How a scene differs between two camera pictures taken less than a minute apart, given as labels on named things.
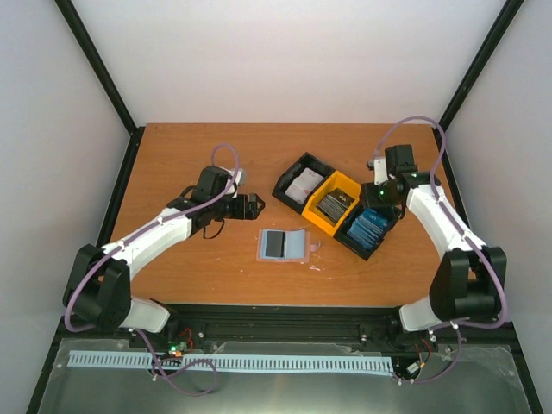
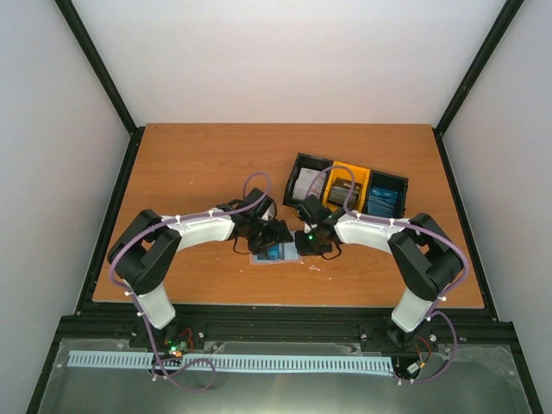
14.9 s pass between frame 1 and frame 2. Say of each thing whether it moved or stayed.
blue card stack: moved
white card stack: moved
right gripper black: moved
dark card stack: moved
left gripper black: moved
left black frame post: stayed
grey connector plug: stayed
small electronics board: stayed
